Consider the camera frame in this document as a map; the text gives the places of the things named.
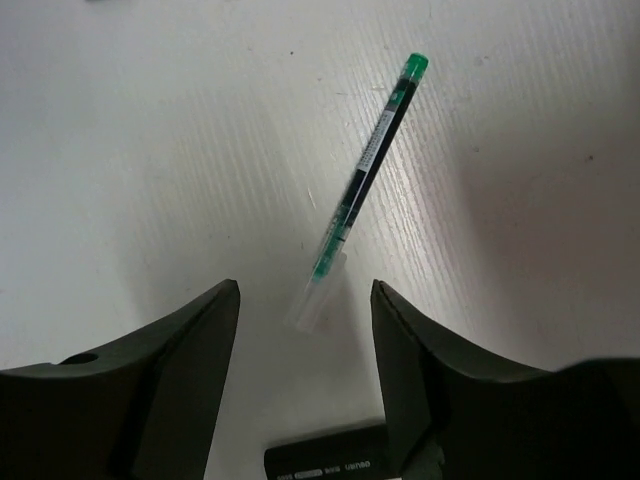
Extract orange highlighter marker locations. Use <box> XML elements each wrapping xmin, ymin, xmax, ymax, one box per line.
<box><xmin>264</xmin><ymin>424</ymin><xmax>396</xmax><ymax>480</ymax></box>

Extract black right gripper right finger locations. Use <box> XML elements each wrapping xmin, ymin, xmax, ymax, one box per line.
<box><xmin>371</xmin><ymin>281</ymin><xmax>639</xmax><ymax>479</ymax></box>

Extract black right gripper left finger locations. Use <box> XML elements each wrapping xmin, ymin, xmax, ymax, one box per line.
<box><xmin>1</xmin><ymin>280</ymin><xmax>240</xmax><ymax>479</ymax></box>

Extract green gel pen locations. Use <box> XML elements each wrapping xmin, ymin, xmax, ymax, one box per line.
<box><xmin>286</xmin><ymin>53</ymin><xmax>429</xmax><ymax>332</ymax></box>

